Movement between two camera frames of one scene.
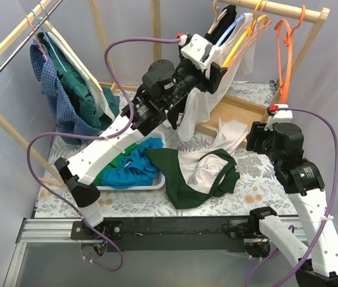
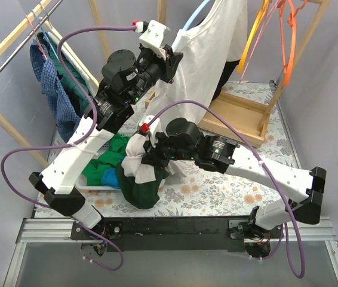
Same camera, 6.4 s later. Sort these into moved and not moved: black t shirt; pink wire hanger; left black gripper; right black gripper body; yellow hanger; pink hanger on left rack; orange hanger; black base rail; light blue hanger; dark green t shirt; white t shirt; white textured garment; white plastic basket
Moved: right black gripper body; yellow hanger; white plastic basket; dark green t shirt; white t shirt; left black gripper; black t shirt; pink wire hanger; light blue hanger; orange hanger
Not moved: pink hanger on left rack; white textured garment; black base rail
